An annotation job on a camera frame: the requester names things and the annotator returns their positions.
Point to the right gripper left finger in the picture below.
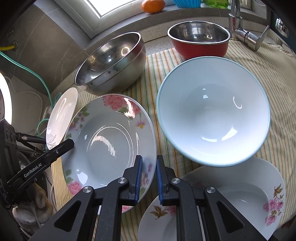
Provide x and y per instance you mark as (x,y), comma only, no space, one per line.
(95,214)

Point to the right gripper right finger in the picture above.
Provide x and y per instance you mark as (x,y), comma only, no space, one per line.
(201,214)

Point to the plain white plate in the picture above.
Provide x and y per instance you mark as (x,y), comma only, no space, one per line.
(61,117)

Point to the small floral white plate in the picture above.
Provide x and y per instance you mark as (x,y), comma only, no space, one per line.
(255,187)

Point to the pale green ceramic bowl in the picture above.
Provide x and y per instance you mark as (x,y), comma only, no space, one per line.
(214,111)

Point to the large steel bowl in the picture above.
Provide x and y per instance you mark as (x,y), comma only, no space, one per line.
(114,66)

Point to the red steel bowl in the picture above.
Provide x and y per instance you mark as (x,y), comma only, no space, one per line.
(199,38)

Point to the black tripod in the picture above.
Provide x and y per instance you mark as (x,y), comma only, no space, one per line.
(27,141)

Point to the white crumpled towel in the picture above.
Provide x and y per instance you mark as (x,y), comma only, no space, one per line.
(33,214)

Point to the striped yellow cloth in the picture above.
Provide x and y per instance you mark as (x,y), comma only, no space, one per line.
(274,67)

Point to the orange tangerine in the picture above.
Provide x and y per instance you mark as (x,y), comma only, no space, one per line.
(153,6)

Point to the chrome faucet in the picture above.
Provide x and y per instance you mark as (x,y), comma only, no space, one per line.
(236,28)

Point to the blue plastic cup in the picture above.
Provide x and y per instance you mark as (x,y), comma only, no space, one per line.
(187,4)

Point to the green soap bottle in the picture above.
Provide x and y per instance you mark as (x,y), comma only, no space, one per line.
(223,4)

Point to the ring light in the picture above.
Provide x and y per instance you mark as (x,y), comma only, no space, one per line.
(7,102)

